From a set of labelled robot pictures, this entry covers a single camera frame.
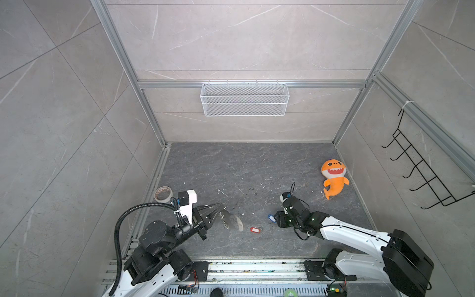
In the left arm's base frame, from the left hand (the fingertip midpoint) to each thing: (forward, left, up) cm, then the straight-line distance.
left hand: (221, 203), depth 56 cm
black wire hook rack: (+6, -73, -1) cm, 73 cm away
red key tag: (+2, -13, -34) cm, 37 cm away
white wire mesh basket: (+64, -11, -5) cm, 65 cm away
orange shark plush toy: (+29, -58, -26) cm, 70 cm away
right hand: (+8, -24, -32) cm, 40 cm away
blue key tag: (+7, -22, -33) cm, 40 cm away
